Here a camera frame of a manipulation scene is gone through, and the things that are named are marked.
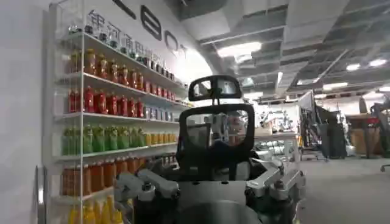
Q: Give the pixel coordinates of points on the white table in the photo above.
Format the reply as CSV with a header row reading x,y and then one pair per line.
x,y
275,137

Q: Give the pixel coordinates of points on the person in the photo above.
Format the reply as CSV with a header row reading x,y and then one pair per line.
x,y
234,128

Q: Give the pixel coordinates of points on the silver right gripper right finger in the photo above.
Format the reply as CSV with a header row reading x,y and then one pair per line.
x,y
275,182

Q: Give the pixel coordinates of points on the white shelf with drink bottles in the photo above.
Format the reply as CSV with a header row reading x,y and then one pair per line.
x,y
100,121

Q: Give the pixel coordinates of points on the black chair base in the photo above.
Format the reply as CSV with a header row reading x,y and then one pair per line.
x,y
385,167

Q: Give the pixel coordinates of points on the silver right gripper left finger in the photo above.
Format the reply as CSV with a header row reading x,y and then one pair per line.
x,y
143,184

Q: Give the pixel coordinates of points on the brown wooden crate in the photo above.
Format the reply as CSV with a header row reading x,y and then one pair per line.
x,y
364,137

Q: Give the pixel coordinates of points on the black mesh office chair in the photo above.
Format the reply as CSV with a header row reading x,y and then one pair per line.
x,y
216,143

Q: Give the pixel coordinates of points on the cardboard box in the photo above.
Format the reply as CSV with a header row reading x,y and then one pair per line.
x,y
263,130

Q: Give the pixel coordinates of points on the black equipment rack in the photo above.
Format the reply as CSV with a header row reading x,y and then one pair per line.
x,y
326,134

